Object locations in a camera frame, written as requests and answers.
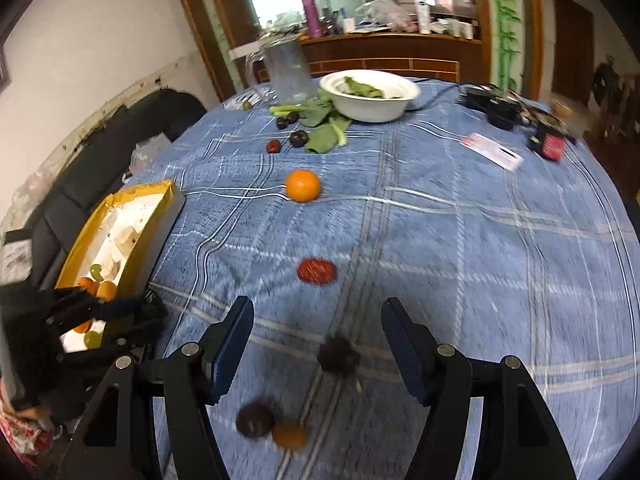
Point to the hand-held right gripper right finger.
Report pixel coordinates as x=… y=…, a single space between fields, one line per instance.
x=407 y=355

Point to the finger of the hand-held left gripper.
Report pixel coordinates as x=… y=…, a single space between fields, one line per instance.
x=125 y=308
x=75 y=305

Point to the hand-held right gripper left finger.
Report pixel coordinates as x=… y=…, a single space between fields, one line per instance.
x=227 y=355

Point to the orange mandarin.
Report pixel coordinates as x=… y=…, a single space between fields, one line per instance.
x=86 y=284
x=302 y=185
x=82 y=327

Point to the small round kumquat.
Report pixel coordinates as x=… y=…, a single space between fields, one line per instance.
x=290 y=435
x=106 y=290

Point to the large tan foam block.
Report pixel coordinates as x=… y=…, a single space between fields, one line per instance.
x=129 y=237

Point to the gold and white box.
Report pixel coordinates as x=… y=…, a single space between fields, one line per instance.
x=150 y=240

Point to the dark spiky ball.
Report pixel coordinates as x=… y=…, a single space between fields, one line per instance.
x=339 y=355

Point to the dark purple plum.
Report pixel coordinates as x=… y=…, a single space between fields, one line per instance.
x=255 y=420
x=298 y=138

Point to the large red date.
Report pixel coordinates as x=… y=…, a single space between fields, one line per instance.
x=316 y=271

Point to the blue patterned tablecloth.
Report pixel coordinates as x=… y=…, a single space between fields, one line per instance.
x=450 y=240

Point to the black chair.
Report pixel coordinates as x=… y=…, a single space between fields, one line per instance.
x=100 y=150

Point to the clear plastic bag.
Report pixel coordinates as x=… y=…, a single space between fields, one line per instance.
x=147 y=152

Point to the small red date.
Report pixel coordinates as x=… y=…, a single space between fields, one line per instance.
x=272 y=146

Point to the white and red card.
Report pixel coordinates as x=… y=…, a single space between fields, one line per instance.
x=492 y=150

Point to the green leafy vegetable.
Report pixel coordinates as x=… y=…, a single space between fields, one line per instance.
x=322 y=135

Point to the dark cherry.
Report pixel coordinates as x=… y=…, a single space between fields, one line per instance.
x=293 y=117
x=282 y=123

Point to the white bowl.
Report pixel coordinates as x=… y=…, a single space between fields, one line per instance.
x=370 y=105

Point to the red and black device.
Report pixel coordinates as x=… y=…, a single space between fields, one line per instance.
x=550 y=144

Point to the black power adapter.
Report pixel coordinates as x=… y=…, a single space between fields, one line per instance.
x=502 y=110

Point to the green leaf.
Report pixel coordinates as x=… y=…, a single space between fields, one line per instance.
x=365 y=89

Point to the wooden sideboard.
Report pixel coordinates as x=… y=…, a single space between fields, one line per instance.
x=390 y=57

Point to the white bottle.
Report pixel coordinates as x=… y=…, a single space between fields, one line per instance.
x=422 y=15

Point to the white plastic bag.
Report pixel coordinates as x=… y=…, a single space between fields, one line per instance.
x=385 y=12

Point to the purple bottle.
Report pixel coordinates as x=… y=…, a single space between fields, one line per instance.
x=312 y=15

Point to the wooden door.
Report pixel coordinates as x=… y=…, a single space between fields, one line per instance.
x=572 y=45

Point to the bamboo wall sticker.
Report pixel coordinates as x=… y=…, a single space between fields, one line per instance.
x=507 y=25

